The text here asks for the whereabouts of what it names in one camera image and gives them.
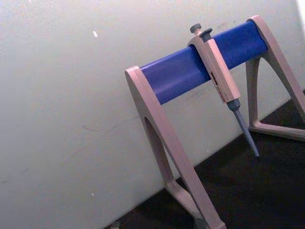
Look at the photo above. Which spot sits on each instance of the beige stand with blue bar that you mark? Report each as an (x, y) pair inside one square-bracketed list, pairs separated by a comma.
[(176, 76)]

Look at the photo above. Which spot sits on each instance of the beige pipette with grey tip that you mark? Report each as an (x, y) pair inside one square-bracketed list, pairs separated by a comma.
[(219, 71)]

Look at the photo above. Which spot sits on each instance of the black table cloth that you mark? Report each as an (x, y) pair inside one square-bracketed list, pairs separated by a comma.
[(250, 190)]

